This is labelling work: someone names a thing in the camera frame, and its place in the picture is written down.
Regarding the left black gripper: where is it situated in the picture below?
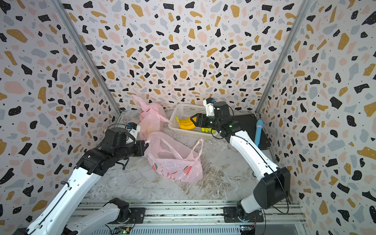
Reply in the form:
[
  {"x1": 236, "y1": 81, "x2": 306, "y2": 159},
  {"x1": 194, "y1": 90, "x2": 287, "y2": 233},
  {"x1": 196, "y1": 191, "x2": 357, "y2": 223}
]
[{"x1": 115, "y1": 139, "x2": 150, "y2": 163}]

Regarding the pink plastic bag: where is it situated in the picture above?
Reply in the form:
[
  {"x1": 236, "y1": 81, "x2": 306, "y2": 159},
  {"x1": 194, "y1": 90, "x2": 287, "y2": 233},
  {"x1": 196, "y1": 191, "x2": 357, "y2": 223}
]
[
  {"x1": 145, "y1": 132, "x2": 204, "y2": 183},
  {"x1": 132, "y1": 95, "x2": 170, "y2": 140}
]

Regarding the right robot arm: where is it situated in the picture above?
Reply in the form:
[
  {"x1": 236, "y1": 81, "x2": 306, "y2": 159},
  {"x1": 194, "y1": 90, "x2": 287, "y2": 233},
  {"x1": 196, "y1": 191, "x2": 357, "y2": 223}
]
[{"x1": 191, "y1": 98, "x2": 291, "y2": 220}]

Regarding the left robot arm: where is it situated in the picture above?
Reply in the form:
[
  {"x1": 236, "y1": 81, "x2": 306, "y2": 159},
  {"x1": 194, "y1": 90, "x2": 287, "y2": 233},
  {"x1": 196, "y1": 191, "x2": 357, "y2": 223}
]
[{"x1": 15, "y1": 122, "x2": 148, "y2": 235}]

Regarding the yellow banana bunch middle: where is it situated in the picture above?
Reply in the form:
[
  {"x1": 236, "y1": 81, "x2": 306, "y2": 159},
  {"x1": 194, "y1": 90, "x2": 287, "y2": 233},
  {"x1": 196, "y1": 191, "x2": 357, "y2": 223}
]
[{"x1": 175, "y1": 117, "x2": 196, "y2": 130}]

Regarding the greenish banana bunch right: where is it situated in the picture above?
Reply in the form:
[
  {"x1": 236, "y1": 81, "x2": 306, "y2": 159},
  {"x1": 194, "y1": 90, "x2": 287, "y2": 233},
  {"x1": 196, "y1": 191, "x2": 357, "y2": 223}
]
[{"x1": 201, "y1": 127, "x2": 216, "y2": 135}]

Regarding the white plastic basket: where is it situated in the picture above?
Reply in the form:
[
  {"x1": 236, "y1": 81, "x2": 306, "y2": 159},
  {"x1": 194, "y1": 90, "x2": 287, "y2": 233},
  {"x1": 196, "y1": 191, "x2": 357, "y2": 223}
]
[{"x1": 168, "y1": 103, "x2": 219, "y2": 139}]

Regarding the black case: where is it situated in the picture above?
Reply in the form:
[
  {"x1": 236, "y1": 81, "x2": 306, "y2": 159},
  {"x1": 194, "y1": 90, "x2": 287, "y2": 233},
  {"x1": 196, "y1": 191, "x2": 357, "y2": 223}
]
[{"x1": 234, "y1": 114, "x2": 271, "y2": 150}]

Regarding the blue microphone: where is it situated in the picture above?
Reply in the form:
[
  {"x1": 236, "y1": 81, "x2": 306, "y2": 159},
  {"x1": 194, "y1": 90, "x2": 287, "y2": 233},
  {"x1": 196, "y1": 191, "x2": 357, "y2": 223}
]
[{"x1": 254, "y1": 119, "x2": 263, "y2": 147}]

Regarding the left green circuit board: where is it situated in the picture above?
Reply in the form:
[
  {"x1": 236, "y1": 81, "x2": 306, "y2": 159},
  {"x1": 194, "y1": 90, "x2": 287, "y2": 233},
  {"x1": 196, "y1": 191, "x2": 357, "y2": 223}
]
[{"x1": 113, "y1": 227, "x2": 132, "y2": 235}]

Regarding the right circuit board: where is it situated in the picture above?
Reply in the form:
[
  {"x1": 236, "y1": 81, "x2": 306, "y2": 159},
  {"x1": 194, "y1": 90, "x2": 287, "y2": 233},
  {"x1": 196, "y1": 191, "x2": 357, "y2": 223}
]
[{"x1": 240, "y1": 225, "x2": 256, "y2": 235}]

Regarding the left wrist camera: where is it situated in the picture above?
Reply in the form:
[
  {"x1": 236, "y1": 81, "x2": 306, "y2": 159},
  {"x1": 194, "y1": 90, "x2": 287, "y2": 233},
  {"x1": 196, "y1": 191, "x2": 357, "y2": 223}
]
[{"x1": 125, "y1": 122, "x2": 141, "y2": 144}]

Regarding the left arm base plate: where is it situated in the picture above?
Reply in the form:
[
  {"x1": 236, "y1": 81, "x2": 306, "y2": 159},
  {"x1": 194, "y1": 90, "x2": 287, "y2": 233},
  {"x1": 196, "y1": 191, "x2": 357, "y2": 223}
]
[{"x1": 115, "y1": 208, "x2": 146, "y2": 225}]

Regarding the aluminium rail frame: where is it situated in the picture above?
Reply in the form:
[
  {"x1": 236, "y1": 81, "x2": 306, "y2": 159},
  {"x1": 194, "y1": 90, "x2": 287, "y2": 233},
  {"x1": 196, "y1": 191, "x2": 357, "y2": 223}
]
[{"x1": 94, "y1": 200, "x2": 310, "y2": 235}]

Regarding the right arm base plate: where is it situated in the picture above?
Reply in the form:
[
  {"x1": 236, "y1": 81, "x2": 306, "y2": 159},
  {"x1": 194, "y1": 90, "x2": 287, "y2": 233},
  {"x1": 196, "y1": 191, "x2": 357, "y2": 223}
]
[{"x1": 223, "y1": 206, "x2": 264, "y2": 223}]

